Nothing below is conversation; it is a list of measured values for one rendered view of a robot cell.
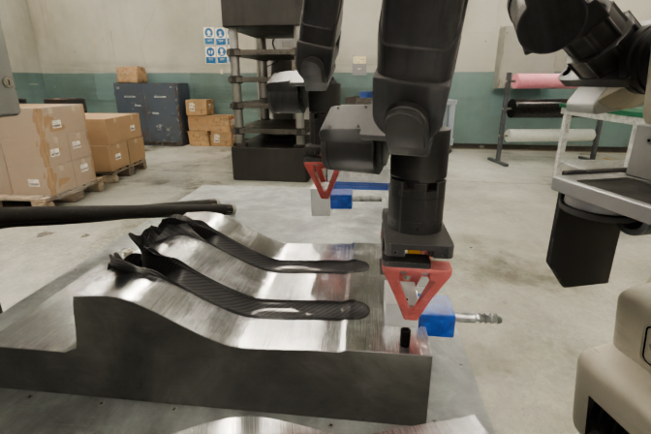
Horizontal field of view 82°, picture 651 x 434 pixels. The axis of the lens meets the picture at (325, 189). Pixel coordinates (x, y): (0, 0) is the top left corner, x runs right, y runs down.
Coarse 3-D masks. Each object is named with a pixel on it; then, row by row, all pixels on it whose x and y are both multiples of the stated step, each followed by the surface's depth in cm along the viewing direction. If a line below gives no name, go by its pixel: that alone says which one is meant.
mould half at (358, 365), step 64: (192, 256) 49; (320, 256) 58; (64, 320) 47; (128, 320) 39; (192, 320) 40; (256, 320) 43; (0, 384) 44; (64, 384) 43; (128, 384) 41; (192, 384) 40; (256, 384) 40; (320, 384) 39; (384, 384) 38
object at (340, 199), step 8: (312, 192) 68; (336, 192) 70; (344, 192) 70; (352, 192) 70; (312, 200) 69; (320, 200) 68; (328, 200) 68; (336, 200) 68; (344, 200) 68; (352, 200) 69; (360, 200) 70; (368, 200) 69; (376, 200) 69; (312, 208) 69; (320, 208) 69; (328, 208) 69; (336, 208) 69; (344, 208) 69
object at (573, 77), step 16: (608, 0) 47; (608, 16) 46; (624, 16) 47; (592, 32) 47; (608, 32) 46; (624, 32) 46; (576, 48) 49; (592, 48) 48; (608, 48) 47; (576, 64) 50; (592, 64) 49; (608, 64) 48; (560, 80) 56; (576, 80) 53; (592, 80) 51; (608, 80) 49; (624, 80) 47
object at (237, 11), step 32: (224, 0) 394; (256, 0) 390; (288, 0) 385; (256, 32) 449; (288, 32) 450; (288, 64) 529; (256, 128) 436; (288, 128) 436; (256, 160) 439; (288, 160) 433
